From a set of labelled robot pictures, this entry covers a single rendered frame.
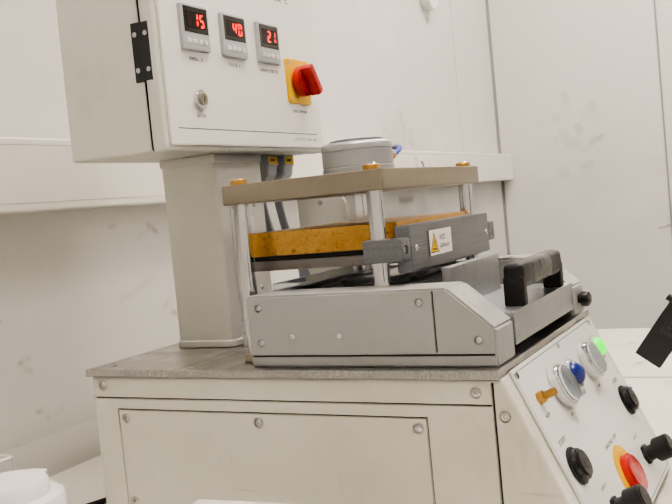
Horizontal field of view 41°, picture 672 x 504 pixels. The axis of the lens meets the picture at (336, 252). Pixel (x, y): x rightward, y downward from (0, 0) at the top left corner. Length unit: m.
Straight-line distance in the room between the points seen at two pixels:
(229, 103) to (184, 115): 0.09
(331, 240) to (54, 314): 0.57
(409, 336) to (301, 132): 0.42
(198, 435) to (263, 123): 0.37
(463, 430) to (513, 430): 0.04
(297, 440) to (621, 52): 2.72
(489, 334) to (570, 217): 2.68
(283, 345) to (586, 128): 2.66
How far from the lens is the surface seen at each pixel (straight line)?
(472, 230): 1.00
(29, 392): 1.31
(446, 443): 0.80
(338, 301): 0.82
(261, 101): 1.07
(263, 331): 0.87
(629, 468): 0.92
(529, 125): 3.46
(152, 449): 0.97
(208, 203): 1.03
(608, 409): 0.98
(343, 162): 0.95
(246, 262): 0.90
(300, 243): 0.90
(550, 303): 0.93
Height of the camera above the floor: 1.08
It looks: 3 degrees down
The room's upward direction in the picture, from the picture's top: 6 degrees counter-clockwise
